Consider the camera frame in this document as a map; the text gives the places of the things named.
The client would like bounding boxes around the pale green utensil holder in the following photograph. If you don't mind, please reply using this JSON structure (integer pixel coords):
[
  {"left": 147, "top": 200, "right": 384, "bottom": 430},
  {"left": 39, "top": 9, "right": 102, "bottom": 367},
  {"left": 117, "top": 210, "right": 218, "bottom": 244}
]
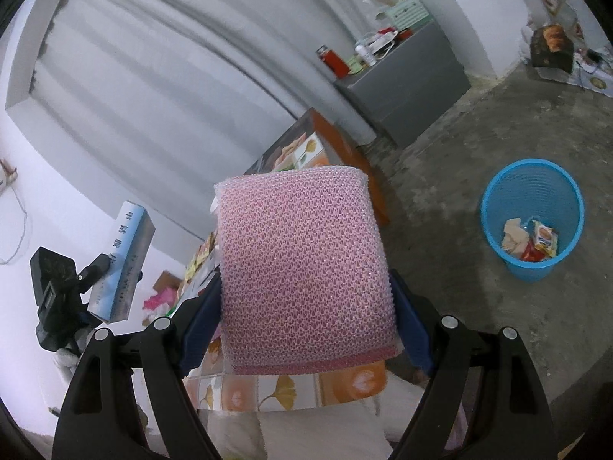
[{"left": 383, "top": 0, "right": 429, "bottom": 30}]

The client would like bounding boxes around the dark bread print box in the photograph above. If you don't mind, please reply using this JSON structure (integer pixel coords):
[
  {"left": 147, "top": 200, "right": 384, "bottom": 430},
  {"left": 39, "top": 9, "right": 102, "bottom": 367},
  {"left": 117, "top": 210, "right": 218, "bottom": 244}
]
[{"left": 529, "top": 24, "right": 574, "bottom": 75}]

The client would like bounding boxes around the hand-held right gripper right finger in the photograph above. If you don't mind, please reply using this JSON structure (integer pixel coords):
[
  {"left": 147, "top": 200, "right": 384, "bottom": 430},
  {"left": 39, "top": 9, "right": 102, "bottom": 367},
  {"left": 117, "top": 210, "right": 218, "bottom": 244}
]
[{"left": 388, "top": 271, "right": 559, "bottom": 460}]

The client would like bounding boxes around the black cable bundle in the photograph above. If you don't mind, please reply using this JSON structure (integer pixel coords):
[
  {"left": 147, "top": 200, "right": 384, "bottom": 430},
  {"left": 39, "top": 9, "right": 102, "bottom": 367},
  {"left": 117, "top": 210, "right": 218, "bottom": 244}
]
[{"left": 572, "top": 43, "right": 613, "bottom": 92}]

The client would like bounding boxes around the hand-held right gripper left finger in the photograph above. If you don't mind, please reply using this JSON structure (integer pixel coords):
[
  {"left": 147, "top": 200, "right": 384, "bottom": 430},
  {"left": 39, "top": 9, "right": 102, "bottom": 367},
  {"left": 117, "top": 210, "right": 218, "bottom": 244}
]
[{"left": 52, "top": 275, "right": 226, "bottom": 460}]

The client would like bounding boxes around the wall hook with cord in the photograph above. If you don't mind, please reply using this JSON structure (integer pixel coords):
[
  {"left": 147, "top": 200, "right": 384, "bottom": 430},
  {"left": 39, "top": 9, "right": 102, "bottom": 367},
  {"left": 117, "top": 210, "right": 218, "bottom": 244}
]
[{"left": 0, "top": 157, "right": 32, "bottom": 265}]

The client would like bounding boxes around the pink mesh scrubbing cloth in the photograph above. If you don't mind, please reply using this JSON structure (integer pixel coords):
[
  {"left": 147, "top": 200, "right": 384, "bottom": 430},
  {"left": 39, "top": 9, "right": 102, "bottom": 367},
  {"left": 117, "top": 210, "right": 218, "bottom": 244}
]
[{"left": 213, "top": 165, "right": 400, "bottom": 375}]

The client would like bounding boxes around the grey cabinet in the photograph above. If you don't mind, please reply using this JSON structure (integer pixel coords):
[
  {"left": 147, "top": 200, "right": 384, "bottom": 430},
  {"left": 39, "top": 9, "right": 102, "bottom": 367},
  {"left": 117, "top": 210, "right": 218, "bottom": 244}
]
[{"left": 334, "top": 20, "right": 472, "bottom": 148}]

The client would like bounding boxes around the pink crumpled item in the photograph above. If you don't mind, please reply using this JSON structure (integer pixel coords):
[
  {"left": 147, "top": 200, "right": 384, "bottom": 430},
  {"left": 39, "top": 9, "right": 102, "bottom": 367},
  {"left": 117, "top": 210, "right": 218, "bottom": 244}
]
[{"left": 143, "top": 287, "right": 180, "bottom": 319}]

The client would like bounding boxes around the small white lotion bottle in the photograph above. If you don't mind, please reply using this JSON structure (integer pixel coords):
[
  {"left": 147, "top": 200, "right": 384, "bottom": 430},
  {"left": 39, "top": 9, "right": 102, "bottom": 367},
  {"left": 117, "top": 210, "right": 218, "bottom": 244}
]
[{"left": 354, "top": 44, "right": 379, "bottom": 67}]

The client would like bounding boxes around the cardboard box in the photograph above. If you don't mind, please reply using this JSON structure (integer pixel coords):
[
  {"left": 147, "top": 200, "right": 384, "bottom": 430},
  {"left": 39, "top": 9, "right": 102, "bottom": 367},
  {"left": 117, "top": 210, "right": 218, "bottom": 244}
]
[{"left": 153, "top": 271, "right": 185, "bottom": 307}]

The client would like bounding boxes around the blue plastic basket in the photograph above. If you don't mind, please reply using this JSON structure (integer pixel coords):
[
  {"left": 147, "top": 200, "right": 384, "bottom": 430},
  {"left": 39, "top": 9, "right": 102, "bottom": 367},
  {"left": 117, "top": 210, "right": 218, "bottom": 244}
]
[{"left": 481, "top": 158, "right": 586, "bottom": 283}]

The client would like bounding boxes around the grey blue printed box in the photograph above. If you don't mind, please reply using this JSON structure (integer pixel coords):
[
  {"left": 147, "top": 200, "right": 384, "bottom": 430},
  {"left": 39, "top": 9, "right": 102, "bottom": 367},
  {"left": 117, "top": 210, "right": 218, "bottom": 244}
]
[{"left": 87, "top": 201, "right": 157, "bottom": 324}]

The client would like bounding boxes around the red thermos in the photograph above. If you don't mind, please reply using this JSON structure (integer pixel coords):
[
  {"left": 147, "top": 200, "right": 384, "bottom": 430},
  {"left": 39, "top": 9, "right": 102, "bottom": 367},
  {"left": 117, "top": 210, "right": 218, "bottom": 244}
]
[{"left": 316, "top": 45, "right": 350, "bottom": 79}]

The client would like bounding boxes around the yellow white snack packet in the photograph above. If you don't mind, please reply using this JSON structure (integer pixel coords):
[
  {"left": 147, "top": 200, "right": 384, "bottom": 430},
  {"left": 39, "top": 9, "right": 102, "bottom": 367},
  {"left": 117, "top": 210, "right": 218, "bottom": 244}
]
[{"left": 531, "top": 219, "right": 559, "bottom": 257}]

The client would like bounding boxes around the grey curtain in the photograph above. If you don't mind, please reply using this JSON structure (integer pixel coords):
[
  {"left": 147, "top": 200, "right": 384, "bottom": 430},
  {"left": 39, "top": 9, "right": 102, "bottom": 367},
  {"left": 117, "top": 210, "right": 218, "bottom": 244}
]
[{"left": 29, "top": 0, "right": 432, "bottom": 240}]

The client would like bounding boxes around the white power strip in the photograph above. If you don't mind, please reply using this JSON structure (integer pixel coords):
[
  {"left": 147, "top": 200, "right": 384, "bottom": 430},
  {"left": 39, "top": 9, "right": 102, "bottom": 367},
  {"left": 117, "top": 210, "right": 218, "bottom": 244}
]
[{"left": 366, "top": 31, "right": 398, "bottom": 53}]

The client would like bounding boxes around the brown paper bag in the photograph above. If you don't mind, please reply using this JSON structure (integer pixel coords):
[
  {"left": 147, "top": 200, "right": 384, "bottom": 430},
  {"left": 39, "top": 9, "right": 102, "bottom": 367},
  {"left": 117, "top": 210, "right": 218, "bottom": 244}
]
[{"left": 500, "top": 218, "right": 532, "bottom": 255}]

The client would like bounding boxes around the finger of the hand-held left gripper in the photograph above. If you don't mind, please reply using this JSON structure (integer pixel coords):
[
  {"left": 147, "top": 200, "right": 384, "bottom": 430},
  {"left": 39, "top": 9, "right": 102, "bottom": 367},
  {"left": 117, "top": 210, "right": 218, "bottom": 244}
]
[{"left": 77, "top": 254, "right": 112, "bottom": 294}]

